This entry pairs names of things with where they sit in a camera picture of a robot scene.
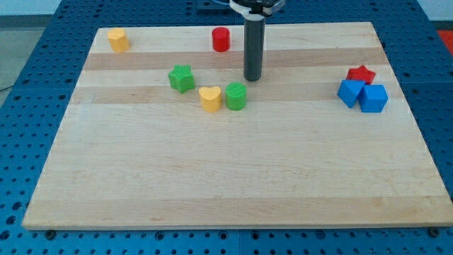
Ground yellow pentagon block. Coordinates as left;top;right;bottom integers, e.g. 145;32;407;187
107;28;130;52

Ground red cylinder block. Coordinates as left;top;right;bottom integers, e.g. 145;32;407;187
212;27;230;52

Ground wooden board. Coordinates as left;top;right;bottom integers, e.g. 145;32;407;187
23;22;452;230

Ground green cylinder block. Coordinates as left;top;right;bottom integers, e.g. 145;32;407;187
225;82;247;111

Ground blue triangle block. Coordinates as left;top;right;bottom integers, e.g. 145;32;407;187
337;79;365;108

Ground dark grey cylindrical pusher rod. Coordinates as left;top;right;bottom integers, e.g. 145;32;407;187
243;18;265;81

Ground blue cube block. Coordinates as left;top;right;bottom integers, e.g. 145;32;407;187
357;84;388;113

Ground yellow heart block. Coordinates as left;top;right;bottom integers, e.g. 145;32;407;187
199;86;222;113

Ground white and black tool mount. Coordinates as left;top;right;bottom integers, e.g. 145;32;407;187
229;0;285;19

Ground green star block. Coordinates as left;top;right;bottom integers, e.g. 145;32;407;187
168;64;195;94

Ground red star block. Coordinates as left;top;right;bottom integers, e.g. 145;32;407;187
346;65;376;85

